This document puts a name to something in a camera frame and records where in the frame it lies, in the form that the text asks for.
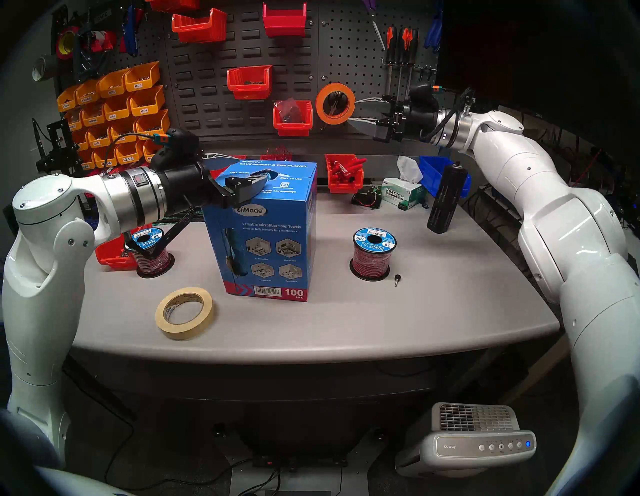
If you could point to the dark grey pegboard panel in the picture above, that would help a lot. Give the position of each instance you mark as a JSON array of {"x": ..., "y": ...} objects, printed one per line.
[{"x": 350, "y": 65}]

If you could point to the red bin with red tools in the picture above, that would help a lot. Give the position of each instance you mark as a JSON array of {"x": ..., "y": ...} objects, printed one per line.
[{"x": 345, "y": 186}]

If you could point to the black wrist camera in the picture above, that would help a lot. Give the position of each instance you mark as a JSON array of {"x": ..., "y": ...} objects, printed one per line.
[
  {"x": 425, "y": 97},
  {"x": 177, "y": 147}
]

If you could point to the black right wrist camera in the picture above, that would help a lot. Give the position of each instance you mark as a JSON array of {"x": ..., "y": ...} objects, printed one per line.
[{"x": 425, "y": 97}]

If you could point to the orange black screwdriver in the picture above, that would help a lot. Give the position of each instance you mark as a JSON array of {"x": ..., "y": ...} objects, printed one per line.
[
  {"x": 391, "y": 45},
  {"x": 406, "y": 45}
]

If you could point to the black monitor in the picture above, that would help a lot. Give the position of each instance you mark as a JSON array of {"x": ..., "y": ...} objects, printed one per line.
[{"x": 525, "y": 50}]

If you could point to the black power strip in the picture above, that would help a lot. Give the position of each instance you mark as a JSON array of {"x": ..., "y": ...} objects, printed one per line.
[{"x": 300, "y": 461}]

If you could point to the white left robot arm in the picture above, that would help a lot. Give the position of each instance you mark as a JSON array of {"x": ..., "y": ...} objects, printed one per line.
[{"x": 45, "y": 300}]

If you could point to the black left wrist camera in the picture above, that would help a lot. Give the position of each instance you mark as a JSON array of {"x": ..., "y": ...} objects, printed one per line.
[{"x": 177, "y": 147}]

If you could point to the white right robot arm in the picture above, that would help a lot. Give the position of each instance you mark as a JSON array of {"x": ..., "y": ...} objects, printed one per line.
[{"x": 575, "y": 240}]

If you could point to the Kimtech tissue box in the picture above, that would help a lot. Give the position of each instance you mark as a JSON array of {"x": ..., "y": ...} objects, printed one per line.
[{"x": 400, "y": 195}]

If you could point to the grey duct tape roll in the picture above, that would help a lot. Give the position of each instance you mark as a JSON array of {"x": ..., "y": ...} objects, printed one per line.
[{"x": 47, "y": 67}]

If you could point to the black metal stand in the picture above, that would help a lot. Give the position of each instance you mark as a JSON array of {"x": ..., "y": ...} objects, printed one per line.
[{"x": 59, "y": 145}]

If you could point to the red bin with plastic bag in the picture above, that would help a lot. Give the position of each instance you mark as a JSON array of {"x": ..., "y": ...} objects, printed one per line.
[{"x": 292, "y": 129}]

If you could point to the white air purifier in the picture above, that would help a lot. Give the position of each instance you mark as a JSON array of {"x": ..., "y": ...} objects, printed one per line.
[{"x": 475, "y": 445}]

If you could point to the blue plastic bin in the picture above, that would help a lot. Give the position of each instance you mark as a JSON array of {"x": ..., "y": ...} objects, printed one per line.
[{"x": 430, "y": 170}]

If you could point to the blue hand tool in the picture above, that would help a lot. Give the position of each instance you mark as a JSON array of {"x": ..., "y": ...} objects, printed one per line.
[{"x": 131, "y": 35}]

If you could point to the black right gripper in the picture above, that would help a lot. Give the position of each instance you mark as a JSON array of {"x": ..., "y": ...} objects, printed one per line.
[{"x": 415, "y": 122}]

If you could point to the yellow bin labelled M3-4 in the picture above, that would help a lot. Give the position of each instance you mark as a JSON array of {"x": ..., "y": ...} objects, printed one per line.
[{"x": 147, "y": 106}]

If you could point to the beige masking tape roll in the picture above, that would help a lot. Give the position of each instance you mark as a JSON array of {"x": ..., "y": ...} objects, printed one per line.
[{"x": 184, "y": 332}]

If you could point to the clear plastic bag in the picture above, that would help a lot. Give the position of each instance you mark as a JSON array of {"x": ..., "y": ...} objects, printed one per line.
[{"x": 290, "y": 111}]

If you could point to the red yellow tape roll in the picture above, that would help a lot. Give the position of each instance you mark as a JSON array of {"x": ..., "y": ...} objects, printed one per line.
[{"x": 62, "y": 50}]

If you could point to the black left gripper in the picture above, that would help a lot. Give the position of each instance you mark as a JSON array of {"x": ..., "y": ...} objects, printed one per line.
[{"x": 190, "y": 187}]

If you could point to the orange tape roll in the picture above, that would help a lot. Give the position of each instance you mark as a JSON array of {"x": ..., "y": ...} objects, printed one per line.
[{"x": 319, "y": 104}]

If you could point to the blue shop towel box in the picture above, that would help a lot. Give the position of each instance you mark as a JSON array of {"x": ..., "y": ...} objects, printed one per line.
[{"x": 270, "y": 240}]

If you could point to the yellow bin labelled M4 hex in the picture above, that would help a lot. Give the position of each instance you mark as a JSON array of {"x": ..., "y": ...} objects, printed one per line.
[{"x": 149, "y": 152}]

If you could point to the black circuit board device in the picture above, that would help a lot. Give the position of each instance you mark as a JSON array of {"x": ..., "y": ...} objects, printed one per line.
[{"x": 367, "y": 199}]

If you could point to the dark red plastic bin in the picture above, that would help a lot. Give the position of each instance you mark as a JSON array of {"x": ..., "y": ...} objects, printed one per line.
[{"x": 285, "y": 27}]

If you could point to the yellow bin labelled M2.5-5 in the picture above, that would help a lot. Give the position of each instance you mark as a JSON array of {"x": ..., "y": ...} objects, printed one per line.
[{"x": 130, "y": 157}]

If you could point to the black cylindrical bottle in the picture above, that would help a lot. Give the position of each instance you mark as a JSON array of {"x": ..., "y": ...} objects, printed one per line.
[{"x": 445, "y": 200}]

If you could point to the yellow bin labelled M3X6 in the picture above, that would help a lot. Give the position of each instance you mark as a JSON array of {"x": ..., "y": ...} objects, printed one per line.
[{"x": 142, "y": 80}]

